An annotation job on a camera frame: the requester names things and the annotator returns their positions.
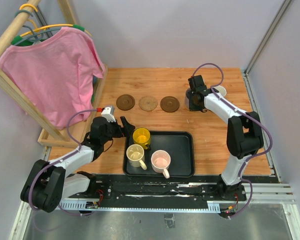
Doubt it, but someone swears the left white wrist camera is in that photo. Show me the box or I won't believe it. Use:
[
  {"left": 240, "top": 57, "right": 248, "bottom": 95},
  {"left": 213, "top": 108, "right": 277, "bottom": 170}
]
[{"left": 101, "top": 105, "right": 116, "bottom": 123}]

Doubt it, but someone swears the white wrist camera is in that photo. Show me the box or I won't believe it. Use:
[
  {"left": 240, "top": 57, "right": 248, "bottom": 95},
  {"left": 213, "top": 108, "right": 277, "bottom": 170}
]
[
  {"left": 188, "top": 75, "right": 207, "bottom": 92},
  {"left": 101, "top": 105, "right": 116, "bottom": 123}
]

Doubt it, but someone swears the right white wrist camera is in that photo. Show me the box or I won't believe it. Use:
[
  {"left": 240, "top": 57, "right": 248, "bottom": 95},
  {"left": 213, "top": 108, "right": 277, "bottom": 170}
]
[{"left": 188, "top": 75, "right": 207, "bottom": 92}]

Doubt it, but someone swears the cream yellow mug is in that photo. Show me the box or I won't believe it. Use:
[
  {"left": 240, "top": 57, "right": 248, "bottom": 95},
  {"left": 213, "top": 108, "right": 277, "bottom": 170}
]
[{"left": 125, "top": 144, "right": 147, "bottom": 171}]

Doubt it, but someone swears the brown wooden coaster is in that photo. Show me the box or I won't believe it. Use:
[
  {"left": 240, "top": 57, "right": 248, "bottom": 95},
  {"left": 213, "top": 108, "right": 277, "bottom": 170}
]
[
  {"left": 116, "top": 94, "right": 135, "bottom": 111},
  {"left": 160, "top": 96, "right": 180, "bottom": 113}
]

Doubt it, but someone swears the aluminium corner post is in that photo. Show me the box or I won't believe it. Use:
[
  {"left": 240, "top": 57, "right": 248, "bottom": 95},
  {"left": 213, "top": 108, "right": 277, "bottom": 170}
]
[{"left": 244, "top": 0, "right": 294, "bottom": 75}]

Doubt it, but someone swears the aluminium frame rail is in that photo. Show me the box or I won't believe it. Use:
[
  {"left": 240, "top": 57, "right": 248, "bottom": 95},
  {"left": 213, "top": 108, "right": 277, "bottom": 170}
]
[{"left": 252, "top": 183, "right": 295, "bottom": 202}]

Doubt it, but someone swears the grey clothes hanger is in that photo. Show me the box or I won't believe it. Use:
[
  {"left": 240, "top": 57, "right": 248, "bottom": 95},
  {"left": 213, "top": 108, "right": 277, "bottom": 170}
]
[{"left": 10, "top": 7, "right": 61, "bottom": 47}]

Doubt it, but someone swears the white slotted cable duct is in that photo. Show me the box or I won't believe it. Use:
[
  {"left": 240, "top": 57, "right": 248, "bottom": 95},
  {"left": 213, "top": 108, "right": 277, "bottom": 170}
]
[{"left": 60, "top": 198, "right": 221, "bottom": 214}]

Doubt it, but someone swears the pink t-shirt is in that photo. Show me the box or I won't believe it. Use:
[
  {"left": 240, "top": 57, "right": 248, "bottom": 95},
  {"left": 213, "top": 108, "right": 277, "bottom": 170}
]
[{"left": 0, "top": 27, "right": 105, "bottom": 130}]

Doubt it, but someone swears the yellow glass mug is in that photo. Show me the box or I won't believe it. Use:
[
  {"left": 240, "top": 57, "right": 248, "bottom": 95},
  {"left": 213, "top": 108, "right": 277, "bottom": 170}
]
[{"left": 132, "top": 127, "right": 151, "bottom": 150}]

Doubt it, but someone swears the black plastic tray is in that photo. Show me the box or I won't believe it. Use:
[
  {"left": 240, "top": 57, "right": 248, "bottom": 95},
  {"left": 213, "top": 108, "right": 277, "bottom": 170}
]
[{"left": 123, "top": 130, "right": 195, "bottom": 179}]

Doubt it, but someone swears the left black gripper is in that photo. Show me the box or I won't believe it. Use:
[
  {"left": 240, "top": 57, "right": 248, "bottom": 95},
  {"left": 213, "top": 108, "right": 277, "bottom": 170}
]
[{"left": 101, "top": 116, "right": 136, "bottom": 144}]

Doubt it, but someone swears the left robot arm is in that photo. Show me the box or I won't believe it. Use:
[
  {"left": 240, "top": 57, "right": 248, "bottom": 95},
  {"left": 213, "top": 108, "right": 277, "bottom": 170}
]
[{"left": 20, "top": 116, "right": 136, "bottom": 213}]

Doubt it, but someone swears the pale green octagonal mug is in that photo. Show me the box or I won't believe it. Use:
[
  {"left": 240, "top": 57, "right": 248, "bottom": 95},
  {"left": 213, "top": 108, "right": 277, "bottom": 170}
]
[{"left": 214, "top": 85, "right": 227, "bottom": 97}]

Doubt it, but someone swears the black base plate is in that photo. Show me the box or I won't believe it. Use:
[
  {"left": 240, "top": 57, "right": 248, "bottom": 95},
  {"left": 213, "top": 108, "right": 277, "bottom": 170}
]
[{"left": 67, "top": 173, "right": 248, "bottom": 210}]

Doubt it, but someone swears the pink mug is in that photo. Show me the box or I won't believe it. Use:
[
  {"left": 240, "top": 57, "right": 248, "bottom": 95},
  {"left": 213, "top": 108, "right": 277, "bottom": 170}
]
[{"left": 150, "top": 150, "right": 171, "bottom": 179}]

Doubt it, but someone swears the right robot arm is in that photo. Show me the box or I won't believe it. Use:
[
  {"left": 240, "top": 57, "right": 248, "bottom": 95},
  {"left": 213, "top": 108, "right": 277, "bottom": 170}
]
[{"left": 185, "top": 88, "right": 264, "bottom": 200}]

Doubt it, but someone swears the yellow clothes hanger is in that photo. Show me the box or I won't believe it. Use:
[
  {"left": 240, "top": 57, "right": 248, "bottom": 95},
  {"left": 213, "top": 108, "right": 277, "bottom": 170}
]
[{"left": 31, "top": 0, "right": 79, "bottom": 33}]

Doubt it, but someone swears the woven rattan coaster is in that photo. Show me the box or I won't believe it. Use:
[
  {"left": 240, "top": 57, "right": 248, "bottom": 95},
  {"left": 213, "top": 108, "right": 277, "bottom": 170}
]
[{"left": 138, "top": 95, "right": 158, "bottom": 112}]

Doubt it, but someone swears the purple mug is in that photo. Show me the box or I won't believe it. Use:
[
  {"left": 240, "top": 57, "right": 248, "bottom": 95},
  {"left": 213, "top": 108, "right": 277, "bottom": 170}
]
[{"left": 184, "top": 88, "right": 191, "bottom": 111}]

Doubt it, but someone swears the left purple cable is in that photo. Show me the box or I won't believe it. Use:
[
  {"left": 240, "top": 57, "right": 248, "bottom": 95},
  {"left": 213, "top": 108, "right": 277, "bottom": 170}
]
[{"left": 28, "top": 107, "right": 102, "bottom": 232}]

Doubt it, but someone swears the wooden clothes rack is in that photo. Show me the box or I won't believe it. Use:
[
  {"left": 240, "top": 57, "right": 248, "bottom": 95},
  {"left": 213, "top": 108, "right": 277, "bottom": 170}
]
[{"left": 0, "top": 0, "right": 108, "bottom": 148}]

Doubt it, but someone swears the green clothes hanger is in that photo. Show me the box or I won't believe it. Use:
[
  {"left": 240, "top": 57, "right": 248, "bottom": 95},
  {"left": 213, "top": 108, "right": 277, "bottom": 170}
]
[{"left": 10, "top": 24, "right": 87, "bottom": 46}]

